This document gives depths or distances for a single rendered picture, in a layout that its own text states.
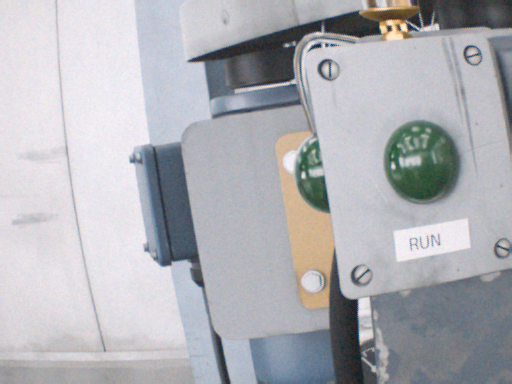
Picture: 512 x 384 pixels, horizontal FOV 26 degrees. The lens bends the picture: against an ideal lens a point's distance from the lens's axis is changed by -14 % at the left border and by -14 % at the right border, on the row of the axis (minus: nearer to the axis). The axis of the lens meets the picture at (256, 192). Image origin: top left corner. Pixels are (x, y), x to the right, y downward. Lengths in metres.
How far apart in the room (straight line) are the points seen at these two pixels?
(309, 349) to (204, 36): 0.25
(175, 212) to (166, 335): 5.21
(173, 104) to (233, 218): 4.59
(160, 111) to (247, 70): 4.57
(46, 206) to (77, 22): 1.01
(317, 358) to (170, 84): 4.60
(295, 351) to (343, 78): 0.53
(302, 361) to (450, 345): 0.46
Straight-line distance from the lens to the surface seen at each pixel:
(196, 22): 0.94
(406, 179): 0.42
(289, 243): 0.89
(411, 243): 0.43
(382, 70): 0.43
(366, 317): 0.71
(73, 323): 6.33
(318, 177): 0.44
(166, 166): 0.92
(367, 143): 0.43
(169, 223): 0.92
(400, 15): 0.51
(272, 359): 0.96
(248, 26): 0.85
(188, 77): 5.47
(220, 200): 0.90
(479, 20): 0.59
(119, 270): 6.15
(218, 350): 0.98
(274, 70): 0.93
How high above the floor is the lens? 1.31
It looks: 3 degrees down
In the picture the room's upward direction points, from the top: 9 degrees counter-clockwise
